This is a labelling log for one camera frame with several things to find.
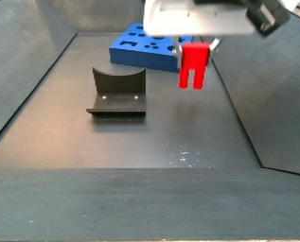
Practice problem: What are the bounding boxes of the red two-pronged block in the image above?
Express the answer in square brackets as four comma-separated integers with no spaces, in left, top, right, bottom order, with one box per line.
[179,43,211,90]

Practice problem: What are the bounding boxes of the blue shape-sorter board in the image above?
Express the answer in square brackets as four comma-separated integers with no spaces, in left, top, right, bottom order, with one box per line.
[109,23,179,72]

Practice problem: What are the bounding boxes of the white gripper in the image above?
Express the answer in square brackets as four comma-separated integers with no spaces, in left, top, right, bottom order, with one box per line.
[144,0,255,69]

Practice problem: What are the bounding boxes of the black curved holder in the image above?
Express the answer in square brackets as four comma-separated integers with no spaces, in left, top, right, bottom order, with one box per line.
[86,68,147,116]

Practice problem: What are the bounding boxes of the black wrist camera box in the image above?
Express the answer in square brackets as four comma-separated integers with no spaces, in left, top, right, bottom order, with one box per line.
[193,0,290,37]

